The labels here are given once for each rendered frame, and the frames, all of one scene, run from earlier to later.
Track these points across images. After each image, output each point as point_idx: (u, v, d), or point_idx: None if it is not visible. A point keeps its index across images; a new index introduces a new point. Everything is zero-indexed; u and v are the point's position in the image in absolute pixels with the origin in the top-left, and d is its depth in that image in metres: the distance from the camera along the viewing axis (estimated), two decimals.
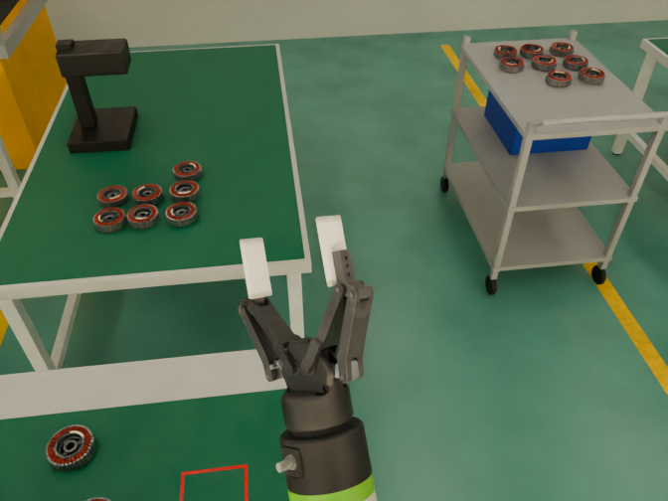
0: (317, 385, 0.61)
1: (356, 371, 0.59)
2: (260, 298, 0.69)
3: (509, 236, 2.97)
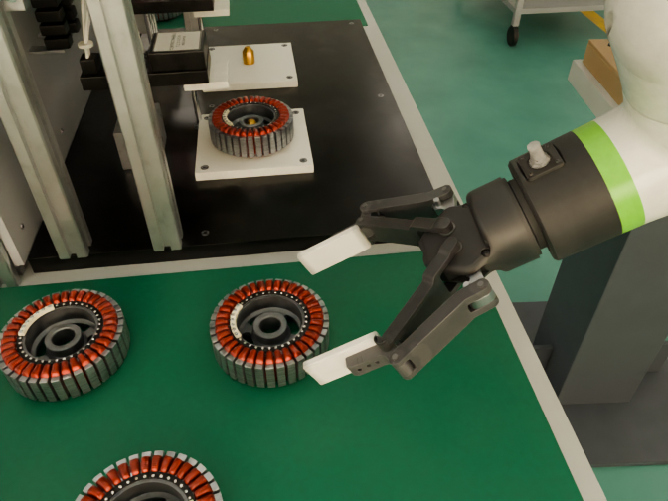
0: (465, 214, 0.51)
1: (445, 196, 0.56)
2: (388, 346, 0.48)
3: None
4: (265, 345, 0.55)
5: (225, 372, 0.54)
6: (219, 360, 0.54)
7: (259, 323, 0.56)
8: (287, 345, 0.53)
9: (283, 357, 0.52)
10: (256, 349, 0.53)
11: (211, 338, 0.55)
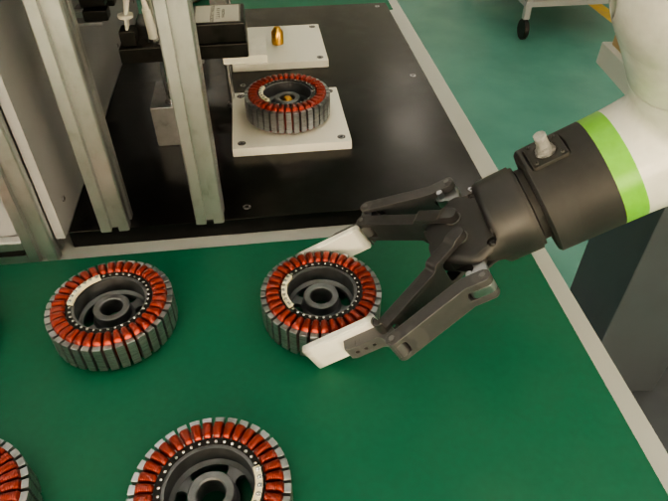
0: (470, 204, 0.52)
1: (446, 189, 0.56)
2: (385, 329, 0.49)
3: None
4: (317, 316, 0.54)
5: (276, 342, 0.53)
6: (270, 330, 0.53)
7: (310, 294, 0.55)
8: (341, 314, 0.52)
9: (339, 326, 0.51)
10: (311, 318, 0.52)
11: (261, 308, 0.54)
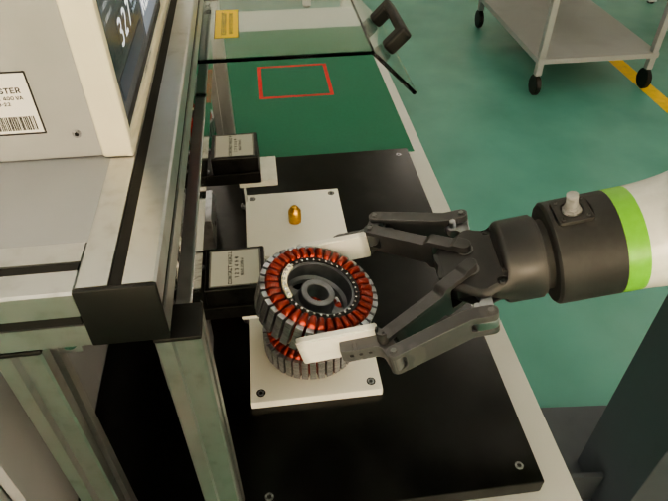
0: (483, 241, 0.54)
1: (456, 220, 0.58)
2: (382, 340, 0.50)
3: (552, 39, 2.91)
4: (310, 311, 0.54)
5: (266, 329, 0.52)
6: (263, 316, 0.52)
7: (307, 289, 0.55)
8: (338, 315, 0.52)
9: (335, 326, 0.51)
10: (308, 313, 0.51)
11: (258, 292, 0.53)
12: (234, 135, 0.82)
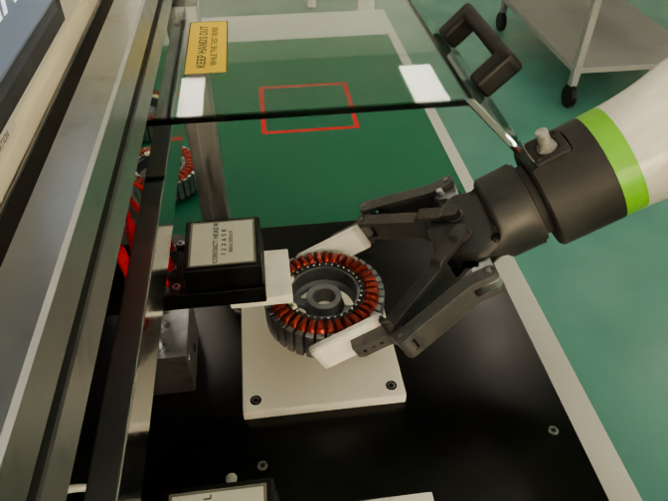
0: (472, 201, 0.52)
1: (445, 187, 0.57)
2: (391, 327, 0.50)
3: (587, 45, 2.60)
4: (321, 316, 0.54)
5: (281, 345, 0.53)
6: (275, 333, 0.53)
7: (313, 295, 0.55)
8: (346, 313, 0.52)
9: (344, 325, 0.51)
10: (316, 319, 0.52)
11: (265, 311, 0.53)
12: (222, 223, 0.51)
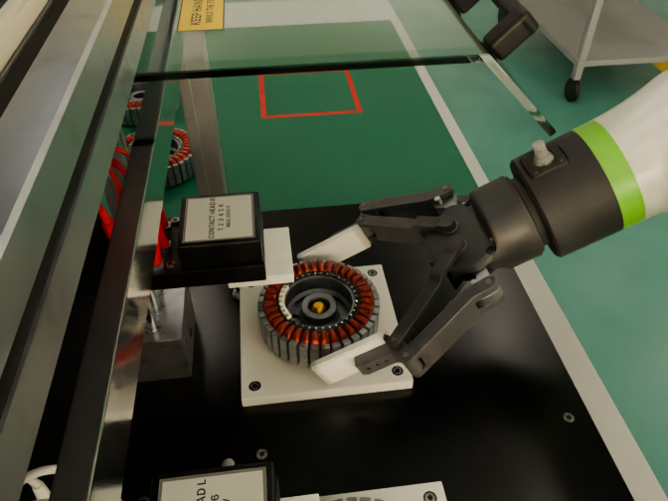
0: (467, 213, 0.52)
1: (445, 195, 0.56)
2: (396, 345, 0.48)
3: None
4: (315, 326, 0.54)
5: (275, 354, 0.53)
6: (269, 342, 0.53)
7: (308, 304, 0.55)
8: (340, 324, 0.52)
9: (339, 336, 0.51)
10: (310, 329, 0.51)
11: (259, 320, 0.53)
12: (219, 198, 0.48)
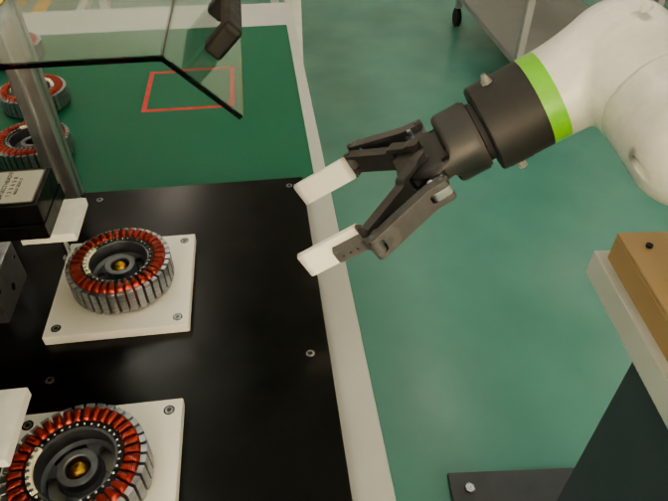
0: None
1: (443, 192, 0.56)
2: (350, 164, 0.69)
3: (531, 39, 2.68)
4: None
5: (79, 303, 0.64)
6: (73, 293, 0.63)
7: (111, 263, 0.66)
8: (128, 277, 0.63)
9: (124, 286, 0.62)
10: (102, 281, 0.62)
11: (66, 275, 0.64)
12: (17, 172, 0.59)
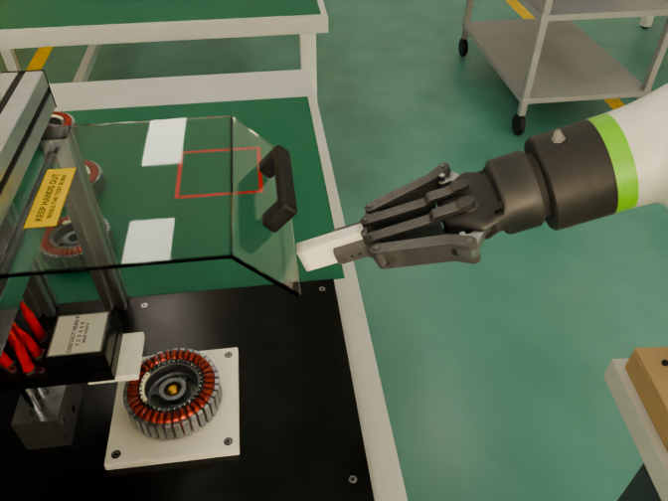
0: None
1: (465, 253, 0.53)
2: (366, 231, 0.59)
3: (537, 75, 2.73)
4: (169, 405, 0.70)
5: (135, 428, 0.68)
6: (130, 419, 0.68)
7: (164, 388, 0.70)
8: (183, 406, 0.67)
9: (179, 417, 0.66)
10: (159, 411, 0.67)
11: (123, 402, 0.69)
12: (83, 315, 0.64)
